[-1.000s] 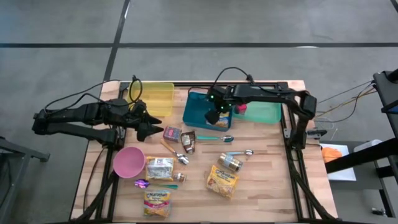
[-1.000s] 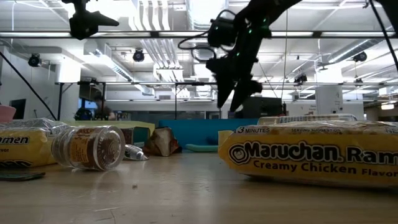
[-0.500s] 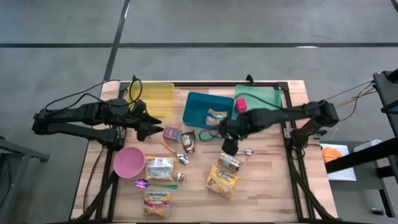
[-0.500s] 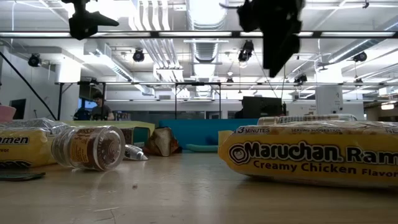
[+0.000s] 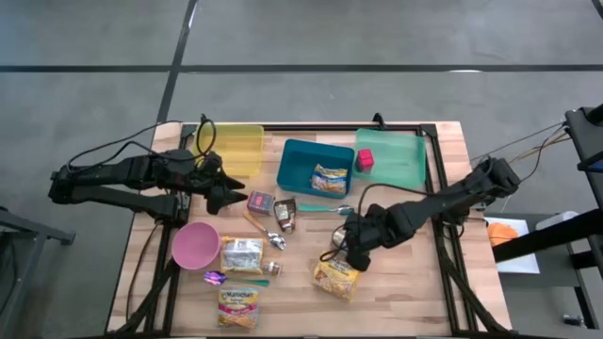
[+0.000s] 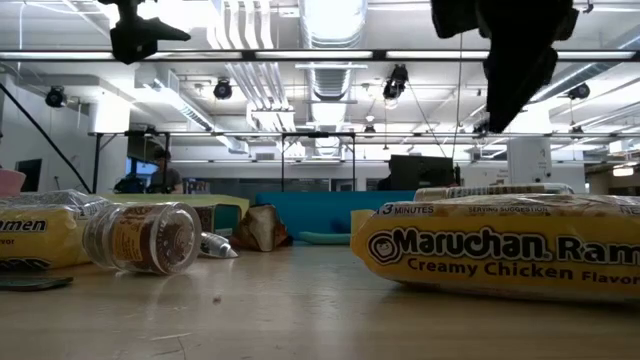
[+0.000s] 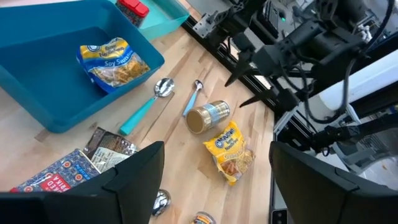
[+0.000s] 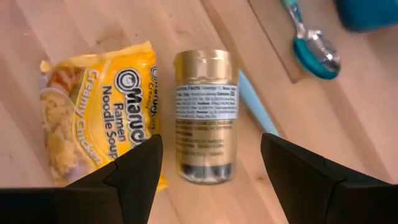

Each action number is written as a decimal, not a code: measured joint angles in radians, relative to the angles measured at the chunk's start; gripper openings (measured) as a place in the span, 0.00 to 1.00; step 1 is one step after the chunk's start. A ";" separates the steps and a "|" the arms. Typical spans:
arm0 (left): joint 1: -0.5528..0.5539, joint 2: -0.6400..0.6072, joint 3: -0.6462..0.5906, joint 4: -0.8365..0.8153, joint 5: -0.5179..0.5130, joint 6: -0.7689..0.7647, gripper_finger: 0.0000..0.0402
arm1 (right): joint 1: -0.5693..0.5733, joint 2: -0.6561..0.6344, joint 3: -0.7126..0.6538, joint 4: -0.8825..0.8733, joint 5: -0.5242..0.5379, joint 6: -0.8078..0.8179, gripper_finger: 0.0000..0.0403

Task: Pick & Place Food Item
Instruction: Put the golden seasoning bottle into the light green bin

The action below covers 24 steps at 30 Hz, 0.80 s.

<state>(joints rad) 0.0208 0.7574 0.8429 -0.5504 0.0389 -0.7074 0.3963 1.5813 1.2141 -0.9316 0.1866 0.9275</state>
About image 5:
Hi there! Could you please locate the green translucent plastic bin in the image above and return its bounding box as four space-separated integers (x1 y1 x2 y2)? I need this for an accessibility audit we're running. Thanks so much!
352 127 428 190

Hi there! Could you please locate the yellow ramen noodle pack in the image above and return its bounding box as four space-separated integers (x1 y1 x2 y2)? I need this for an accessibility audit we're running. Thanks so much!
310 163 349 196

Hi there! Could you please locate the ramen pack with red band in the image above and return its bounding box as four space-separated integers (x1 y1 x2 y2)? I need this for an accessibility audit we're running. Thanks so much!
217 287 261 330

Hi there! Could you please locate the grey box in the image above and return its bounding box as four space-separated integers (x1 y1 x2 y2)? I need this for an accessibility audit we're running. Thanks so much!
535 210 579 232

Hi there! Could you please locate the red cube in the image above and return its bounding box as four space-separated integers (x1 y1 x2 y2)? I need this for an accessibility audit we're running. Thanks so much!
355 148 375 173

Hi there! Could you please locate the pink bowl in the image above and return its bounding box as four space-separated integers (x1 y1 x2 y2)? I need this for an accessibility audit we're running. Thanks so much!
171 221 221 271

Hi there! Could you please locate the metal spoon with orange handle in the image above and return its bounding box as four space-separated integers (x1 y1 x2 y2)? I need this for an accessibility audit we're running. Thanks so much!
242 210 287 251

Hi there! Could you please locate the brown crumpled sachet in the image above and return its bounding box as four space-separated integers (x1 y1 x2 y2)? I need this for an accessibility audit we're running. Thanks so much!
273 197 298 235

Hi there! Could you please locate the ramen pack with grey print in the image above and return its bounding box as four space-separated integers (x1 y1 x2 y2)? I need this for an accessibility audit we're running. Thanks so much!
220 235 266 276

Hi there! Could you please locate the thin black wire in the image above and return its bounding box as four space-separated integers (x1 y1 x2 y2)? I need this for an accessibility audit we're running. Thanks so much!
469 121 572 164

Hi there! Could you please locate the creamy chicken ramen pack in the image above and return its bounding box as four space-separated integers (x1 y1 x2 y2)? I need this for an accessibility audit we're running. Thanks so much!
310 256 362 303

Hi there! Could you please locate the white paper sheet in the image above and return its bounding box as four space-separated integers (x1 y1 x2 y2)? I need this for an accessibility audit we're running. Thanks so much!
483 216 542 275

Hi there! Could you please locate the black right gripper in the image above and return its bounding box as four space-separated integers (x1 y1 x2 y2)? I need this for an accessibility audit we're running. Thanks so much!
344 210 383 273

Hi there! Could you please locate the metal spoon with teal handle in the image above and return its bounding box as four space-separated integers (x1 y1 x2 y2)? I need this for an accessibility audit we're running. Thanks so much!
297 202 355 217

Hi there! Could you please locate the orange object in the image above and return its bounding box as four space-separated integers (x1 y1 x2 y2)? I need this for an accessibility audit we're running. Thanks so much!
486 221 521 249

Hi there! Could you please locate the black metal stand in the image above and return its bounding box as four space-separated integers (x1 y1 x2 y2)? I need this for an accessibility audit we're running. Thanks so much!
491 103 603 331

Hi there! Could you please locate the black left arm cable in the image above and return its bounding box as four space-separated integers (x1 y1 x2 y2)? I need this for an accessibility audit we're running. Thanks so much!
67 114 218 173

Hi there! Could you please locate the yellow translucent plastic bin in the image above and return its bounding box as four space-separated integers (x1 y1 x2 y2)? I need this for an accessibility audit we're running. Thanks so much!
191 123 266 179

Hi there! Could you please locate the grey metal table frame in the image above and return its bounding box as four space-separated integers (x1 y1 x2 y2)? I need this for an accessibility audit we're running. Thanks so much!
0 205 77 339

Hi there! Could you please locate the iridescent spoon with green handle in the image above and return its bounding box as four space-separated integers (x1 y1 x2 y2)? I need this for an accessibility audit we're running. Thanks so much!
203 270 271 288

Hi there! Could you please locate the blue plastic bin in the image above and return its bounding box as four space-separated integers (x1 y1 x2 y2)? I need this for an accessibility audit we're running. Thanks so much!
275 137 356 200

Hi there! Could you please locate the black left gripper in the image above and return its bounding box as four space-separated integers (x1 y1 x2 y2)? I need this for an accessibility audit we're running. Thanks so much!
190 153 250 217

